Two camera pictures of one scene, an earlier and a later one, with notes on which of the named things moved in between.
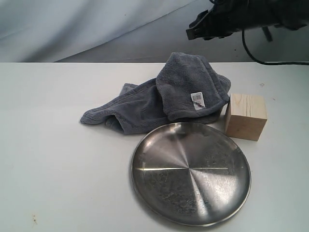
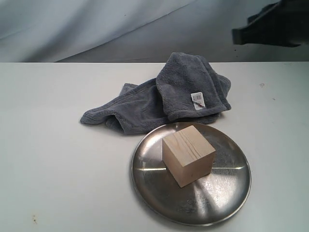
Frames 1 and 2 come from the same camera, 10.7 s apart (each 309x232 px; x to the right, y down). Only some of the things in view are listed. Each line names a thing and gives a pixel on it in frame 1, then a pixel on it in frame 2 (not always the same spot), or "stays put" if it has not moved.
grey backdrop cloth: x=130 y=31 stays put
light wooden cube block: x=245 y=116 to x=188 y=156
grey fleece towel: x=188 y=89 stays put
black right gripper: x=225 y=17 to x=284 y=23
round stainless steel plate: x=194 y=174 stays put
